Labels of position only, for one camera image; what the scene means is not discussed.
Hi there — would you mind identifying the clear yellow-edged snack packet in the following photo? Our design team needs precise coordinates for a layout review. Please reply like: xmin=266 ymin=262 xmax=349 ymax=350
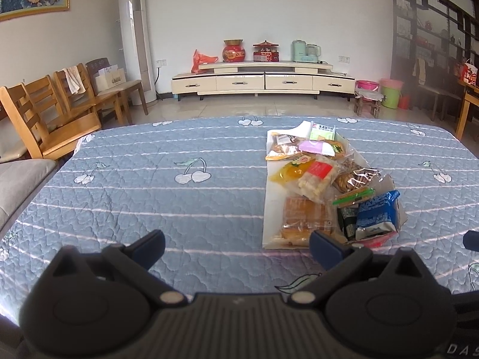
xmin=266 ymin=132 xmax=302 ymax=160

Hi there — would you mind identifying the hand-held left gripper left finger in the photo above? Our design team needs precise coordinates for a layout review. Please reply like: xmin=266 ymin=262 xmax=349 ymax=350
xmin=48 ymin=230 xmax=189 ymax=305

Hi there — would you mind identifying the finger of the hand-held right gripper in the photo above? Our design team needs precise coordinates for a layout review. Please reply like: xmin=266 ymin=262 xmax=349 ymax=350
xmin=463 ymin=231 xmax=479 ymax=253

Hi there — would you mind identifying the dark wooden display cabinet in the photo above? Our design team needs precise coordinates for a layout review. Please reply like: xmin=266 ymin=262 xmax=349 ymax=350
xmin=389 ymin=0 xmax=479 ymax=95

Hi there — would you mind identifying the red round jar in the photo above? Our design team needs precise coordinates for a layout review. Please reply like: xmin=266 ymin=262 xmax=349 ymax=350
xmin=222 ymin=39 xmax=246 ymax=63

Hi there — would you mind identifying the white paper bag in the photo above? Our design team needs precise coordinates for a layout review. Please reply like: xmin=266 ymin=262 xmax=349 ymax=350
xmin=94 ymin=66 xmax=127 ymax=92

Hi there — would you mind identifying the pink purple snack packet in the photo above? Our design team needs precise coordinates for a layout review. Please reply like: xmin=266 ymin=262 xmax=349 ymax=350
xmin=299 ymin=139 xmax=347 ymax=158

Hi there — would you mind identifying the light wooden table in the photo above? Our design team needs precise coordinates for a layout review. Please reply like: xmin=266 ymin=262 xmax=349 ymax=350
xmin=455 ymin=80 xmax=479 ymax=140

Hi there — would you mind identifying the white standing air conditioner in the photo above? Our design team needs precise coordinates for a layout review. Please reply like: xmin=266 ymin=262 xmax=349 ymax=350
xmin=118 ymin=0 xmax=158 ymax=106

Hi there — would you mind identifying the beige hanging cloth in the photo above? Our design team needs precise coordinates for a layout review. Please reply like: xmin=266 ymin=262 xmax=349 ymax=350
xmin=412 ymin=58 xmax=428 ymax=86

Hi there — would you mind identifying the light green snack packet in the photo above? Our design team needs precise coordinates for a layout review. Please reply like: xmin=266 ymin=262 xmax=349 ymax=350
xmin=309 ymin=121 xmax=336 ymax=141

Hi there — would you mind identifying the clear jug appliance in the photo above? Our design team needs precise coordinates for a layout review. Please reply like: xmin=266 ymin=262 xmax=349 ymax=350
xmin=306 ymin=43 xmax=323 ymax=64

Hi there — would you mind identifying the clear cookie packet green strip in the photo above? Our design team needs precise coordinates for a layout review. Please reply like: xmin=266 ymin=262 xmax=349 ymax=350
xmin=332 ymin=159 xmax=381 ymax=207

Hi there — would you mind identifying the light wooden chair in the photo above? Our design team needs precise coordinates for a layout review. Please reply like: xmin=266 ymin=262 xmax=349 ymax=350
xmin=23 ymin=74 xmax=98 ymax=128
xmin=53 ymin=68 xmax=133 ymax=126
xmin=0 ymin=84 xmax=103 ymax=160

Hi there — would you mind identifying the orange bread packet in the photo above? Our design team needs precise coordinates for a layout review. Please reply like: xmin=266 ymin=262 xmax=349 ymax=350
xmin=280 ymin=228 xmax=313 ymax=248

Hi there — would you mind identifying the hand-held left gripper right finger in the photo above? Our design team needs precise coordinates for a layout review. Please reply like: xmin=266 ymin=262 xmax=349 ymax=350
xmin=287 ymin=230 xmax=431 ymax=305

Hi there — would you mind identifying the mint green kitchen appliance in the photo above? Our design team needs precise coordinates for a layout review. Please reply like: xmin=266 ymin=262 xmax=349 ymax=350
xmin=291 ymin=39 xmax=308 ymax=63

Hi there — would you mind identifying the red pagoda gift box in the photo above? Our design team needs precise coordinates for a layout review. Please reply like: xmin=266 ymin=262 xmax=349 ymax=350
xmin=252 ymin=40 xmax=281 ymax=63

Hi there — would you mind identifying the blue snack packet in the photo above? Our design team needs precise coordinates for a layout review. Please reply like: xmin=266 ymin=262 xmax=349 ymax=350
xmin=355 ymin=190 xmax=401 ymax=241

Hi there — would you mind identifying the yellow jelly packet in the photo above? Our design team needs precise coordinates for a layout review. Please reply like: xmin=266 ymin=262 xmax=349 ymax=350
xmin=269 ymin=156 xmax=316 ymax=186

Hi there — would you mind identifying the red white gift bag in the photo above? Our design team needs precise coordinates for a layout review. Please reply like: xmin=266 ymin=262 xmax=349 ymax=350
xmin=462 ymin=59 xmax=479 ymax=88

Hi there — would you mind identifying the red plastic bag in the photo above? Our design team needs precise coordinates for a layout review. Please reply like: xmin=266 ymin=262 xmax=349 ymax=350
xmin=190 ymin=49 xmax=219 ymax=74

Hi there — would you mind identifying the cream television cabinet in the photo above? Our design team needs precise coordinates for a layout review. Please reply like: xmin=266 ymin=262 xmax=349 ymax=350
xmin=171 ymin=60 xmax=356 ymax=102

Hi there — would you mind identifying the small wooden stool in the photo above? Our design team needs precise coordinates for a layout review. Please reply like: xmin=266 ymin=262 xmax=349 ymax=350
xmin=353 ymin=90 xmax=384 ymax=118

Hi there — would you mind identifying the dark green snack packet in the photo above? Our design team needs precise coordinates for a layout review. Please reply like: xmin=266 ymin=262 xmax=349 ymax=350
xmin=336 ymin=206 xmax=359 ymax=241

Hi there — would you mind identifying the green plastic bucket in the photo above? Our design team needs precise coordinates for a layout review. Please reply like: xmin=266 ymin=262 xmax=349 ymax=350
xmin=379 ymin=78 xmax=405 ymax=110

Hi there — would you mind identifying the brown biscuit packet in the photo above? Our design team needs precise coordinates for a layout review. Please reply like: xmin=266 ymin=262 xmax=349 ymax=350
xmin=282 ymin=195 xmax=338 ymax=232

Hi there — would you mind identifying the clear packet with red label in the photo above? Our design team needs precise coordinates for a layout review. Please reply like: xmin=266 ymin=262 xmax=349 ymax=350
xmin=297 ymin=156 xmax=340 ymax=203

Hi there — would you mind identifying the blue quilted cherry blanket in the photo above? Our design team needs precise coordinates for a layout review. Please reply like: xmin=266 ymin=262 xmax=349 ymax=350
xmin=0 ymin=115 xmax=479 ymax=330

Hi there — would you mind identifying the pale towel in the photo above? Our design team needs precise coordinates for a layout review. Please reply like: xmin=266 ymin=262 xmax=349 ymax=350
xmin=62 ymin=66 xmax=88 ymax=95

